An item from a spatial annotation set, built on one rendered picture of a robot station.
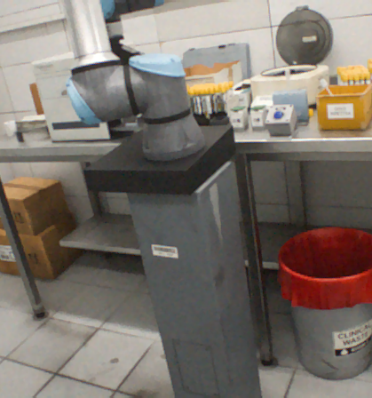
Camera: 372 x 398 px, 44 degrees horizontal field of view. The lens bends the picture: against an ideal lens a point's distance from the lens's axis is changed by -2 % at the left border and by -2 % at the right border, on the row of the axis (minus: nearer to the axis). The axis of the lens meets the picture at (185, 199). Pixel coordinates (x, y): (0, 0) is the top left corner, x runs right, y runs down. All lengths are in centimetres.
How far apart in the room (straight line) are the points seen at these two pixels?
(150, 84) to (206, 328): 63
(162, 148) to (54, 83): 75
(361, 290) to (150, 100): 87
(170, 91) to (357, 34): 103
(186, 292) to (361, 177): 109
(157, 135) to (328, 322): 85
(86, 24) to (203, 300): 71
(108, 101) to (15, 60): 175
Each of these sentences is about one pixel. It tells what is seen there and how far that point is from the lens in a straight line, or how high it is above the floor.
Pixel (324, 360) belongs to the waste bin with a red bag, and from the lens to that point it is 172.
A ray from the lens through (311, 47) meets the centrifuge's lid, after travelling 192.
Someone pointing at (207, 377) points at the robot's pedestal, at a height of 31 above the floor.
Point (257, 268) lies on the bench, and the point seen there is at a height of 43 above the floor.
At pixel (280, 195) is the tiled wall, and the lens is 218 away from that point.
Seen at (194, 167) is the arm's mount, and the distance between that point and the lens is 105.
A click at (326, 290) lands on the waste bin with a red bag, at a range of 150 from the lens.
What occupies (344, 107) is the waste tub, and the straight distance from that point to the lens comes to 136.
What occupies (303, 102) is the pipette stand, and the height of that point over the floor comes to 94.
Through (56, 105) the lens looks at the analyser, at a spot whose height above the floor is 101.
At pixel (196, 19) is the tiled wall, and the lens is 212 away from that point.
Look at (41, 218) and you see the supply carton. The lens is 264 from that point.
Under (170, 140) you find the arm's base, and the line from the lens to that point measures 108.
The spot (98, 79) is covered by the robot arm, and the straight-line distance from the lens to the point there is 107.
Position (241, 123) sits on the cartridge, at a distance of 148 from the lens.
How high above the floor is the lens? 126
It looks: 22 degrees down
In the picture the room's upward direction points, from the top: 10 degrees counter-clockwise
